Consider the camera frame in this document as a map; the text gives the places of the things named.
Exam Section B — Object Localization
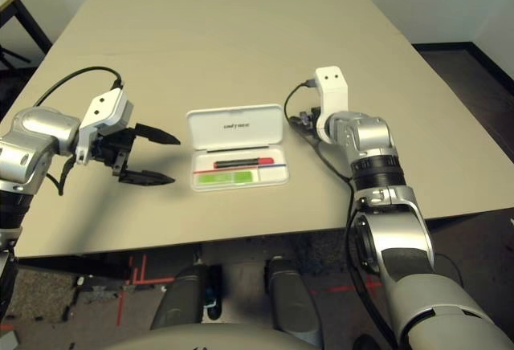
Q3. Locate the side table with black frame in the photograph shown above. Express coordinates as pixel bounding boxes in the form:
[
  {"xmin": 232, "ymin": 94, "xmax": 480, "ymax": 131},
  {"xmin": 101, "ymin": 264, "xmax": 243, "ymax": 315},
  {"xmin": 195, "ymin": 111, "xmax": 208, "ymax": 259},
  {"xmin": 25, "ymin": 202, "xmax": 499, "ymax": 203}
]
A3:
[{"xmin": 0, "ymin": 0, "xmax": 54, "ymax": 71}]

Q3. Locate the green eraser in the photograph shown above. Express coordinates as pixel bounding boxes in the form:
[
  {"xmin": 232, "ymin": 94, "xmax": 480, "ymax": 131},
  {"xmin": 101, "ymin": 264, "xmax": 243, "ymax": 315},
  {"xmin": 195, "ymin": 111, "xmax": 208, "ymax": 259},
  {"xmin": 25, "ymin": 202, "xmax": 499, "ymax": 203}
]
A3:
[{"xmin": 196, "ymin": 170, "xmax": 255, "ymax": 186}]

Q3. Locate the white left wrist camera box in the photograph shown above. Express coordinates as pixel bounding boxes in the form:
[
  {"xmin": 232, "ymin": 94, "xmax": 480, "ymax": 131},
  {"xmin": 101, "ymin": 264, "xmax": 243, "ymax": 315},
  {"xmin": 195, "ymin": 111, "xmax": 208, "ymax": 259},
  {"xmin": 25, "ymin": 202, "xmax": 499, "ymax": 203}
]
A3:
[{"xmin": 75, "ymin": 87, "xmax": 135, "ymax": 165}]

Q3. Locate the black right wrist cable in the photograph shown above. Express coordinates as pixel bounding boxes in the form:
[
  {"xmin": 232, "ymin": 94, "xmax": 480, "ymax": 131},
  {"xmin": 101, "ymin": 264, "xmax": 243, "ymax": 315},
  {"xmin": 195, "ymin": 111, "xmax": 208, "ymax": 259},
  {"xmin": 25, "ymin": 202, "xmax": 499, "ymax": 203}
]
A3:
[{"xmin": 284, "ymin": 78, "xmax": 399, "ymax": 350}]

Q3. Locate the white plastic pencil case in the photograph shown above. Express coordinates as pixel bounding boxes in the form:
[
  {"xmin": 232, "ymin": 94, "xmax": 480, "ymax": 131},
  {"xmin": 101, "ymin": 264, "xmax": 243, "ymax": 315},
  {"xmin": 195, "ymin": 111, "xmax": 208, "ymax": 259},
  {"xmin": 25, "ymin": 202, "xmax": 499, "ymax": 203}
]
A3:
[{"xmin": 185, "ymin": 103, "xmax": 291, "ymax": 193}]

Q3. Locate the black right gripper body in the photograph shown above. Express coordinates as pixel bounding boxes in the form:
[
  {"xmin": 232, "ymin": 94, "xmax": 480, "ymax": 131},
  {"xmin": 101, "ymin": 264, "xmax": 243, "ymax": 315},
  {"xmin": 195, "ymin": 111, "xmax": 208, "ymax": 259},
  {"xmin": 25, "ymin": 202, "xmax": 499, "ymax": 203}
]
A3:
[{"xmin": 307, "ymin": 104, "xmax": 323, "ymax": 131}]

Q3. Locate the grey robot left leg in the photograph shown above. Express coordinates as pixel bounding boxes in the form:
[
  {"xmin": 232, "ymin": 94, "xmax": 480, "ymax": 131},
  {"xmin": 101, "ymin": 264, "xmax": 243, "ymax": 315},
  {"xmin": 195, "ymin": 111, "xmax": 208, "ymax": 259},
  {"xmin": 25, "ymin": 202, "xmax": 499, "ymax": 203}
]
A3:
[{"xmin": 149, "ymin": 263, "xmax": 210, "ymax": 330}]

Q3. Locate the grey robot leg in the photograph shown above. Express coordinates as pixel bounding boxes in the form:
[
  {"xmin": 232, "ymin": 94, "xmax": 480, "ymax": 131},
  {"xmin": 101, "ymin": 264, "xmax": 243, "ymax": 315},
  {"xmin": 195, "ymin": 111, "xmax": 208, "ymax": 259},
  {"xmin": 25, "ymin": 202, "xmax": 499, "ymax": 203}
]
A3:
[
  {"xmin": 266, "ymin": 254, "xmax": 325, "ymax": 348},
  {"xmin": 149, "ymin": 263, "xmax": 210, "ymax": 330}
]

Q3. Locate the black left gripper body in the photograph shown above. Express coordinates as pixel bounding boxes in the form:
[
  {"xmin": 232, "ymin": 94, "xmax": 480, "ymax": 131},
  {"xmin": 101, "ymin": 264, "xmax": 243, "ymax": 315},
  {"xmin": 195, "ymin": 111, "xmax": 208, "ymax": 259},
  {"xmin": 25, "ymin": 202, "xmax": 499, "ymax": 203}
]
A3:
[{"xmin": 93, "ymin": 126, "xmax": 138, "ymax": 177}]

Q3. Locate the grey robot torso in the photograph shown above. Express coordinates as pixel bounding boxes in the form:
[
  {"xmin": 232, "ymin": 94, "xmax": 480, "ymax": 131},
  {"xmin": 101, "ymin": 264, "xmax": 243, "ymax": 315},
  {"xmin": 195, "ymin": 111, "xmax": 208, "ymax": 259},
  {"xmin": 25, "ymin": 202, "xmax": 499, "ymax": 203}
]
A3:
[{"xmin": 103, "ymin": 322, "xmax": 323, "ymax": 350}]

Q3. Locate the black marker with red cap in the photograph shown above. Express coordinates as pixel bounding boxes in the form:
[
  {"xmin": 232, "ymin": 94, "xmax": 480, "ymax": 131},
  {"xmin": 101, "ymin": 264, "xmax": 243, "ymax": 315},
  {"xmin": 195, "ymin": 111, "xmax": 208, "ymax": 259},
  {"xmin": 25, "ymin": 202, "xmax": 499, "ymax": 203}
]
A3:
[{"xmin": 213, "ymin": 157, "xmax": 275, "ymax": 169}]

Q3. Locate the black teal floor object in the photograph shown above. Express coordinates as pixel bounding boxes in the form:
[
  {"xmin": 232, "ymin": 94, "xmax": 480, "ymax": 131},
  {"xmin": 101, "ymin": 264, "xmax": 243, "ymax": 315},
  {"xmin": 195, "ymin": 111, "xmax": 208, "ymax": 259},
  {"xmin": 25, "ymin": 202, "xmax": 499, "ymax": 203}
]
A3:
[{"xmin": 204, "ymin": 263, "xmax": 225, "ymax": 322}]

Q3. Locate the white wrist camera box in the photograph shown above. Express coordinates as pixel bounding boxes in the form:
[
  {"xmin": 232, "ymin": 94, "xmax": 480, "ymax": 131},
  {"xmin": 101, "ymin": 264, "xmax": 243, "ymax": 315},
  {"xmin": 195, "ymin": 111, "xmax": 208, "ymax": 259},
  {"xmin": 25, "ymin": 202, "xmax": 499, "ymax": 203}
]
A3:
[
  {"xmin": 313, "ymin": 65, "xmax": 349, "ymax": 143},
  {"xmin": 75, "ymin": 87, "xmax": 135, "ymax": 165}
]

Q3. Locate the grey robot right leg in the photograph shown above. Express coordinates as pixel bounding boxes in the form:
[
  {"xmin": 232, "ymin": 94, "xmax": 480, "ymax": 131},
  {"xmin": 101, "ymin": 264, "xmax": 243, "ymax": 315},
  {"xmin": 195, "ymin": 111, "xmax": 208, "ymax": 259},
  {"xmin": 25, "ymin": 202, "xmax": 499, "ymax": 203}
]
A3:
[{"xmin": 266, "ymin": 254, "xmax": 325, "ymax": 348}]

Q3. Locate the grey floor box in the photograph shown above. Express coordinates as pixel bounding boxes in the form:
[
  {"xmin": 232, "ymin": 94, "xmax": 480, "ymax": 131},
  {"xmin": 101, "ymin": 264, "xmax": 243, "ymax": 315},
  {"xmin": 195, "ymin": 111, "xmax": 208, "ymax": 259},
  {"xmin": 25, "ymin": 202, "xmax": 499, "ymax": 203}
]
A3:
[{"xmin": 0, "ymin": 329, "xmax": 21, "ymax": 350}]

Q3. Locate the thin black floor cable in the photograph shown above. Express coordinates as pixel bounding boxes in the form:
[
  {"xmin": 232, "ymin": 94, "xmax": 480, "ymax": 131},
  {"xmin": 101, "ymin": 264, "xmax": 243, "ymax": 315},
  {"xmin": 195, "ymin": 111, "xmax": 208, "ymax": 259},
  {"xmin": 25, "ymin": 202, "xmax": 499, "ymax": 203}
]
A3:
[{"xmin": 434, "ymin": 252, "xmax": 463, "ymax": 279}]

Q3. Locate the black tripod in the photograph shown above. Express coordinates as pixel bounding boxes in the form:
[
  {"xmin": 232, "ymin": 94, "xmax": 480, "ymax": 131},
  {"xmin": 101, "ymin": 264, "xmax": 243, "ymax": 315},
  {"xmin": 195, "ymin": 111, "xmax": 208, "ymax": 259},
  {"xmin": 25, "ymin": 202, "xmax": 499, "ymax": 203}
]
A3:
[{"xmin": 0, "ymin": 43, "xmax": 32, "ymax": 71}]

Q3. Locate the black robot foot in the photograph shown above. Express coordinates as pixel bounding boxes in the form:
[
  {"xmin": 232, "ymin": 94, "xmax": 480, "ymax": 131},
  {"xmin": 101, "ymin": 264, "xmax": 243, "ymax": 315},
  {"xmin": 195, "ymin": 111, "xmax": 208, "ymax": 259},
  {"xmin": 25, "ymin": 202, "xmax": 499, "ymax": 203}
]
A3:
[{"xmin": 353, "ymin": 336, "xmax": 379, "ymax": 350}]

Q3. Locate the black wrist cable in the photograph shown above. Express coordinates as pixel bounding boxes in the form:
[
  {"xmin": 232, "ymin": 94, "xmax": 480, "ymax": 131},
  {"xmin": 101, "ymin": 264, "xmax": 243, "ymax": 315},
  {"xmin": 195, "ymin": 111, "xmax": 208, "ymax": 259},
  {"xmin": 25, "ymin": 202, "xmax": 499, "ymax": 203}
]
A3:
[
  {"xmin": 33, "ymin": 65, "xmax": 124, "ymax": 197},
  {"xmin": 284, "ymin": 78, "xmax": 399, "ymax": 350}
]

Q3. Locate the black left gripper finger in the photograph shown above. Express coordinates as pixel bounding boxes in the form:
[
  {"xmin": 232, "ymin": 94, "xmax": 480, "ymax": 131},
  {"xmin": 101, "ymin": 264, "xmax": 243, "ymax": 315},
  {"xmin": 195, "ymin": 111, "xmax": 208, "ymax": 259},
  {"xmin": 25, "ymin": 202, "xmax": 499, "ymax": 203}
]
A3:
[
  {"xmin": 134, "ymin": 123, "xmax": 182, "ymax": 146},
  {"xmin": 119, "ymin": 169, "xmax": 177, "ymax": 188}
]

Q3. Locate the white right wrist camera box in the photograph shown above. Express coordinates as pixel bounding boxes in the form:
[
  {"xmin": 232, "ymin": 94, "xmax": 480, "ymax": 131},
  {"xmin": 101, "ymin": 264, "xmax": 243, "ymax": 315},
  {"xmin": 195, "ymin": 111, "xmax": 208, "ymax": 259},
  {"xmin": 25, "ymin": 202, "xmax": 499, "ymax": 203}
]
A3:
[{"xmin": 313, "ymin": 65, "xmax": 349, "ymax": 143}]

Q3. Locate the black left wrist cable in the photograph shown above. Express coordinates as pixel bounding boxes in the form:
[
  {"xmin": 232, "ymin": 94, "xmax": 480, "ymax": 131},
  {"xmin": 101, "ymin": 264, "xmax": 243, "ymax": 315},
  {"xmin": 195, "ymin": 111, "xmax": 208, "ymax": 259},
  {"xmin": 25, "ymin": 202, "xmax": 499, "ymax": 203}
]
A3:
[{"xmin": 33, "ymin": 65, "xmax": 124, "ymax": 197}]

